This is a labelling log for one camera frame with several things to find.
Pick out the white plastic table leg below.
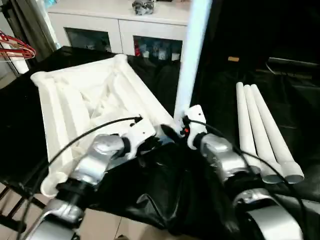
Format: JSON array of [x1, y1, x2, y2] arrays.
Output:
[[243, 84, 284, 185], [250, 83, 305, 185], [235, 82, 262, 169], [173, 0, 214, 137]]

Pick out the white plastic table top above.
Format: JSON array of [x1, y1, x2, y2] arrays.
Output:
[[29, 53, 181, 199]]

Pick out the white sideboard cabinet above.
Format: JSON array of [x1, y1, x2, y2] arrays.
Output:
[[47, 0, 198, 62]]

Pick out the dark glittery ornament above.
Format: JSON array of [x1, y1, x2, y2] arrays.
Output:
[[131, 0, 156, 16]]

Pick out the red and white bundle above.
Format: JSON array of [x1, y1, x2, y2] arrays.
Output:
[[0, 29, 37, 61]]

